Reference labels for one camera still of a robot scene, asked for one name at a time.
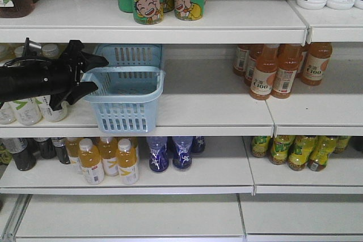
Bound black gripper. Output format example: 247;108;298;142
28;40;109;111

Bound light blue plastic basket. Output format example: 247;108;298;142
82;44;165;133

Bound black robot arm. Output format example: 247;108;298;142
1;38;108;111

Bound pale green drink bottle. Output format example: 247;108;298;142
36;95;67;122
41;44;60;58
9;98;42;125

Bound orange yellow drink bottle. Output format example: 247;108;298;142
98;137;119;176
116;138;139;185
66;137;82;175
78;138;105;185

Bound dark tea bottle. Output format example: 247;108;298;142
51;137;70;164
2;138;36;171
33;137;56;159

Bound blue sports drink bottle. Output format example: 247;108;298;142
146;137;169;173
191;136;206;154
172;136;193;171

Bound orange C100 juice bottle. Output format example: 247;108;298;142
250;44;280;100
301;42;332;86
271;44;301;99

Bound yellow lemon tea bottle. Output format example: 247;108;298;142
288;135;318;171
268;135;295;165
307;135;338;171
251;135;271;158
334;135;351;154

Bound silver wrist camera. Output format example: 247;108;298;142
22;37;42;57

